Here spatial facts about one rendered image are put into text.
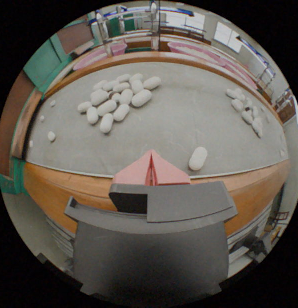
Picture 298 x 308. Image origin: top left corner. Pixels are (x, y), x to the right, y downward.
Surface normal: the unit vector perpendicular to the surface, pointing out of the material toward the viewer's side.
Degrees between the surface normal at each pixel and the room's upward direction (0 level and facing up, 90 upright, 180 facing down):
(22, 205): 90
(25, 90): 90
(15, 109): 90
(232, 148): 0
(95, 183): 45
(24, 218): 90
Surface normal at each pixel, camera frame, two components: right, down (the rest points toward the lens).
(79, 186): -0.01, -0.84
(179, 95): -0.02, -0.22
